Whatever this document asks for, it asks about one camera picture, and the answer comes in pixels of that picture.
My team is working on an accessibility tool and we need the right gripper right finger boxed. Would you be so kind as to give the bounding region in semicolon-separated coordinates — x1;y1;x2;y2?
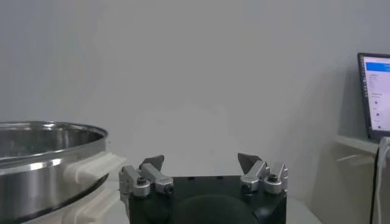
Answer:
237;152;289;195

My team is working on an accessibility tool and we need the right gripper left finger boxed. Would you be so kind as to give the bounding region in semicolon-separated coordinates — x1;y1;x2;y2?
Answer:
118;154;175;198

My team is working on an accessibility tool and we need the stainless steel steamer basket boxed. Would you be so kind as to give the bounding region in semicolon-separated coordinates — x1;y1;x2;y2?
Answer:
0;121;127;224

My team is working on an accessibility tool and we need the white side table with laptop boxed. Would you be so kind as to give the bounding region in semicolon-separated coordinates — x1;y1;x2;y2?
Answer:
331;135;390;165

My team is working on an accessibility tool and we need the open laptop computer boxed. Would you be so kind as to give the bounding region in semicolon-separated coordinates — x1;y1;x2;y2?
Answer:
357;52;390;141

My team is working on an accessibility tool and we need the white laptop charger cable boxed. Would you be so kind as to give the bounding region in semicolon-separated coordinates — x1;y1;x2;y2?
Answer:
374;136;390;224

